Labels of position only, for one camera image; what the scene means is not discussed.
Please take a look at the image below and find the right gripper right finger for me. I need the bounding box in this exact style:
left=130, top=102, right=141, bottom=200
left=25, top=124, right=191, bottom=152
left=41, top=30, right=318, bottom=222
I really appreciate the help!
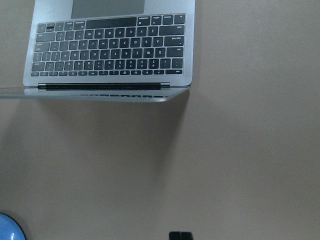
left=180, top=231, right=193, bottom=240

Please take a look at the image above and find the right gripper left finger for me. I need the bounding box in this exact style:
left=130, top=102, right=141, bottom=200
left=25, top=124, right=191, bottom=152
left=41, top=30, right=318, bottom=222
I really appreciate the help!
left=169, top=231, right=181, bottom=240

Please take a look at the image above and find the grey laptop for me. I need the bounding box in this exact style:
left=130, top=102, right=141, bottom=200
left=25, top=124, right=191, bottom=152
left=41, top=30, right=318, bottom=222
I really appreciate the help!
left=0, top=0, right=196, bottom=103

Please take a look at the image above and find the blue desk lamp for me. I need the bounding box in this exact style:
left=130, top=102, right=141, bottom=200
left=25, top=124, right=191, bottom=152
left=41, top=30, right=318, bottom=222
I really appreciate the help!
left=0, top=213, right=27, bottom=240

